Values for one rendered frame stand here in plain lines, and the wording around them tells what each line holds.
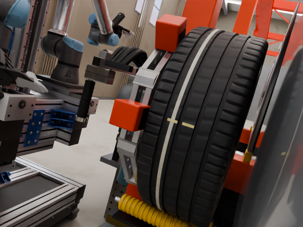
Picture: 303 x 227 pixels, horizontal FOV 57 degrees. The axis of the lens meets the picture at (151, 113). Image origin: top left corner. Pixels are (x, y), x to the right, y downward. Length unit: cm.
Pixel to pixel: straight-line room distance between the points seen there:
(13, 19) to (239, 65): 57
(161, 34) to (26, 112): 59
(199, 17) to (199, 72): 84
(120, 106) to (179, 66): 19
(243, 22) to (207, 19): 200
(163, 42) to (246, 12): 274
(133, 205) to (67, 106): 71
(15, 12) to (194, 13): 102
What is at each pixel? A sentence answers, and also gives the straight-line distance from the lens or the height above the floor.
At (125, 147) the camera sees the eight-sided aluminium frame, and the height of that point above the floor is 74.
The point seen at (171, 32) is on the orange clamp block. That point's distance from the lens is 85.
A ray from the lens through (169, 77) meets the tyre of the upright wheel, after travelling 74.
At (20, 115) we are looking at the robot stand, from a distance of 113.
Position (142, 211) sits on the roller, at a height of 52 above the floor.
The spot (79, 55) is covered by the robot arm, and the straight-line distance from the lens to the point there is 157.
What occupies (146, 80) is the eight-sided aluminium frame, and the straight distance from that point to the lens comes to 80.
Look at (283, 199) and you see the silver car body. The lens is 21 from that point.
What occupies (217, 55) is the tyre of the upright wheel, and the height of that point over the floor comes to 107.
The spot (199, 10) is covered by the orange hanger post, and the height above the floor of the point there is 136.
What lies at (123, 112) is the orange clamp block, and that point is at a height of 86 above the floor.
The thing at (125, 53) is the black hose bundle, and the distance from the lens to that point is 92.
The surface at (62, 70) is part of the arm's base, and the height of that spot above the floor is 88.
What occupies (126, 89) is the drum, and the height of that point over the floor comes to 89.
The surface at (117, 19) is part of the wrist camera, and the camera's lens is 200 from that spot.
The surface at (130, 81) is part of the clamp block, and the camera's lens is 128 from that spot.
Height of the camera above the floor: 96
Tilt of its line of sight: 7 degrees down
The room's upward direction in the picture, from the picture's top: 16 degrees clockwise
